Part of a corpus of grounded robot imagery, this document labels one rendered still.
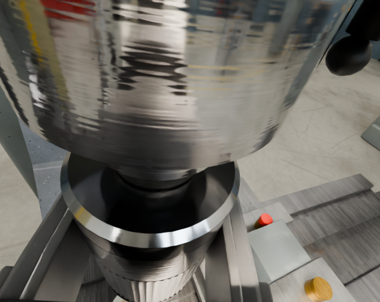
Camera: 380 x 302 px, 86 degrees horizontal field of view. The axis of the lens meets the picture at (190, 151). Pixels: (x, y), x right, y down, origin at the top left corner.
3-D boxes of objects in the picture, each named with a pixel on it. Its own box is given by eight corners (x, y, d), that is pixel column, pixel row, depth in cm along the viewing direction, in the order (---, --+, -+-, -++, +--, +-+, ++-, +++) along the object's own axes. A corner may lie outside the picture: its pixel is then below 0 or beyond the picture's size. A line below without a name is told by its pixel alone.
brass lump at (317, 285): (327, 298, 24) (337, 294, 23) (314, 306, 23) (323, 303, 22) (313, 277, 25) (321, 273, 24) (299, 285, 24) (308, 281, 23)
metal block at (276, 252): (286, 274, 28) (312, 259, 23) (251, 293, 25) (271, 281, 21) (264, 237, 31) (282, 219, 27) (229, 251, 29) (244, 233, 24)
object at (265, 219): (267, 230, 29) (275, 222, 27) (258, 233, 28) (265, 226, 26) (261, 220, 30) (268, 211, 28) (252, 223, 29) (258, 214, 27)
